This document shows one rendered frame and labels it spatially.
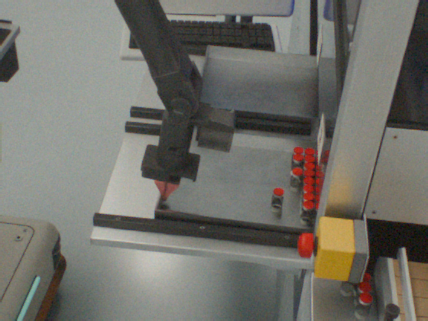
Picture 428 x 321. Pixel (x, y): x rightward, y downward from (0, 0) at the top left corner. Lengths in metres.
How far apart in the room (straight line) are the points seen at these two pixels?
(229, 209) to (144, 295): 1.03
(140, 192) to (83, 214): 1.23
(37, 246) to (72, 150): 0.82
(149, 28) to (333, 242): 0.43
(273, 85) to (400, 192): 0.63
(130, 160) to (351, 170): 0.52
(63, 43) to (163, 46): 2.47
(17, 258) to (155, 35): 1.15
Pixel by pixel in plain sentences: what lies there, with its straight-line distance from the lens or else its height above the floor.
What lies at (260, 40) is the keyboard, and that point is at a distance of 1.97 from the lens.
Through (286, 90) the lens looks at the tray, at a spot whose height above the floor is 0.88.
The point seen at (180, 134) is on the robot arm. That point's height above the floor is 1.07.
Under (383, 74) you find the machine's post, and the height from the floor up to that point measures 1.29.
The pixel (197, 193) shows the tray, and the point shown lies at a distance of 1.37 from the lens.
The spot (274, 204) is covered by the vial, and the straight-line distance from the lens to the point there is 1.34.
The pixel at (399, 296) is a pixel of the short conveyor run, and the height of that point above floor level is 0.93.
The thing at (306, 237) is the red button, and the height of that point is 1.01.
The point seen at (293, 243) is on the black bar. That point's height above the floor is 0.89.
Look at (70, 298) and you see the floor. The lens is 2.35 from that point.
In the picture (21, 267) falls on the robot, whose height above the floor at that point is 0.28.
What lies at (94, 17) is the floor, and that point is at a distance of 3.77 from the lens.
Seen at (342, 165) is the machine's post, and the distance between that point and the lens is 1.10.
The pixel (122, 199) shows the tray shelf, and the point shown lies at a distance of 1.36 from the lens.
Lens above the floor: 1.81
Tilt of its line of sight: 40 degrees down
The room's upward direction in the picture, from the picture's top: 4 degrees clockwise
